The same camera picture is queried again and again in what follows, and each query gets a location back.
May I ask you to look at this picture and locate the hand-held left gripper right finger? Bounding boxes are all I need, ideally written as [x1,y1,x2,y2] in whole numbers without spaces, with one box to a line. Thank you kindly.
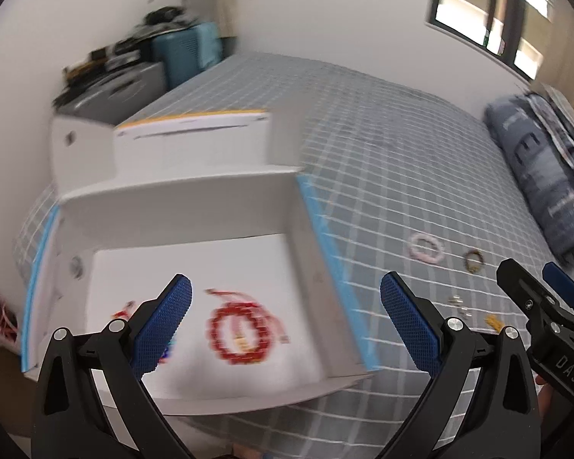
[373,272,542,459]

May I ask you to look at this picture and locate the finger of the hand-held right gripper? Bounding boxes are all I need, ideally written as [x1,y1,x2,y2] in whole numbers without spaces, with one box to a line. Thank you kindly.
[541,262,574,319]
[496,258,563,334]

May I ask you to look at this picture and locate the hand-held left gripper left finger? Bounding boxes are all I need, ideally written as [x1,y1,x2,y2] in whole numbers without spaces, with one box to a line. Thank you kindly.
[31,274,193,459]

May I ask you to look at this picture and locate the red cord bracelet gold bar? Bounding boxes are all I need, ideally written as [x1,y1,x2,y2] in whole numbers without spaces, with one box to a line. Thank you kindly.
[112,300,139,320]

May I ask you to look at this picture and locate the red bead bracelet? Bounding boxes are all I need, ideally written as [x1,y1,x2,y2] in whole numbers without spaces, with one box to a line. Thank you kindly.
[207,302,274,365]

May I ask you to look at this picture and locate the blue and yellow cardboard box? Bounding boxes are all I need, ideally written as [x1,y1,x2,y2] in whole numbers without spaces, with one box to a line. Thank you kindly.
[19,109,378,414]

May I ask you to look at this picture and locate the red braided bracelet gold charm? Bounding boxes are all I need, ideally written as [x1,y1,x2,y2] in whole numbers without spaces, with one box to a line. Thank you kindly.
[204,288,290,345]

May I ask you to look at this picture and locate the person's right hand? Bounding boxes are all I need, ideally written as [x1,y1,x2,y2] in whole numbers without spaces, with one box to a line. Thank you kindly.
[536,375,556,422]

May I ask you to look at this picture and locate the white pearl strand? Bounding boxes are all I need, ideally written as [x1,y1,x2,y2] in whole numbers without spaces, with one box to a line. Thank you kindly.
[447,294,474,319]

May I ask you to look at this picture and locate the folded grey blue quilt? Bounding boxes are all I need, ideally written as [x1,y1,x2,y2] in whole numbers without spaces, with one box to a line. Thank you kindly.
[483,94,574,280]

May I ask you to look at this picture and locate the grey checked pillow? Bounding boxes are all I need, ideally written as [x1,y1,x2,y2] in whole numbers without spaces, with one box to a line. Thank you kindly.
[526,81,574,187]

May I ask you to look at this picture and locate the person's leg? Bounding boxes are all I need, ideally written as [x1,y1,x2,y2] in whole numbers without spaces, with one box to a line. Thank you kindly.
[232,442,269,459]

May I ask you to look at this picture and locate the grey checked bedsheet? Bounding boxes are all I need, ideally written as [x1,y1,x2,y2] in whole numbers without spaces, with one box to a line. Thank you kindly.
[12,52,574,459]

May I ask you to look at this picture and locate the grey hard case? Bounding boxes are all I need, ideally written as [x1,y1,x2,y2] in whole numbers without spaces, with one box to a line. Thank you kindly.
[52,61,168,125]

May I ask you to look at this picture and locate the blue suitcase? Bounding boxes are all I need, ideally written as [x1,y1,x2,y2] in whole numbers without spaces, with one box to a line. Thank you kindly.
[152,21,223,91]

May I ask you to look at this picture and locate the dark framed window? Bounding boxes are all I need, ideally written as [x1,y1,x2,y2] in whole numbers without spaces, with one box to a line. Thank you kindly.
[426,0,574,82]

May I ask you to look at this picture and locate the dark clutter pile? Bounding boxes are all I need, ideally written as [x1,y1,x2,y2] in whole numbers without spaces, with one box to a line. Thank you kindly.
[62,6,197,87]

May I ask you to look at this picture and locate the beige curtain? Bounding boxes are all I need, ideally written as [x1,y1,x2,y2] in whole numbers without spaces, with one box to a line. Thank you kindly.
[215,0,240,55]

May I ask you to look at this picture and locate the green brown bead bracelet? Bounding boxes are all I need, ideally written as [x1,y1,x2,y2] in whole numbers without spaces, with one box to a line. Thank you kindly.
[461,249,485,272]

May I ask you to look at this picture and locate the pink bead bracelet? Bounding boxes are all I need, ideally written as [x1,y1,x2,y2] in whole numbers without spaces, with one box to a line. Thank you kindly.
[406,233,447,264]

